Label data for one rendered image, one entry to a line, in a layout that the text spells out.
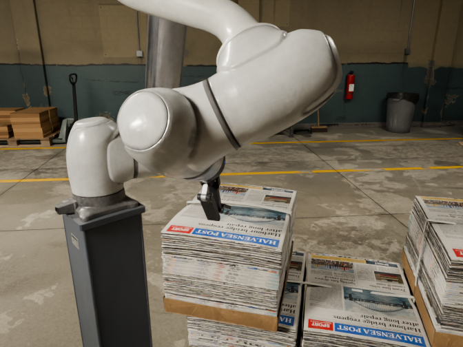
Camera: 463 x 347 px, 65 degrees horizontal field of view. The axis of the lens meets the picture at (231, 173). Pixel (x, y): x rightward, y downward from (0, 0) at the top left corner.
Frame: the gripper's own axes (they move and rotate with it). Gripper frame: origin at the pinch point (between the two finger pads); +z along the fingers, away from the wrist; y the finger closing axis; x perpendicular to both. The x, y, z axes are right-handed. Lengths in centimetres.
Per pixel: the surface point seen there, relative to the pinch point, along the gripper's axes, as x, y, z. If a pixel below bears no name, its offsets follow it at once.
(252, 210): 3.4, 5.9, 18.0
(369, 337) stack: 34.0, 32.6, 16.4
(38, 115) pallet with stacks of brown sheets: -435, -136, 410
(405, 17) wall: 163, -433, 629
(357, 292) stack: 33, 25, 32
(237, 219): 1.0, 9.0, 11.6
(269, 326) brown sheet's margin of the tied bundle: 11.2, 32.9, 11.8
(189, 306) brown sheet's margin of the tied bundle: -8.4, 31.1, 10.9
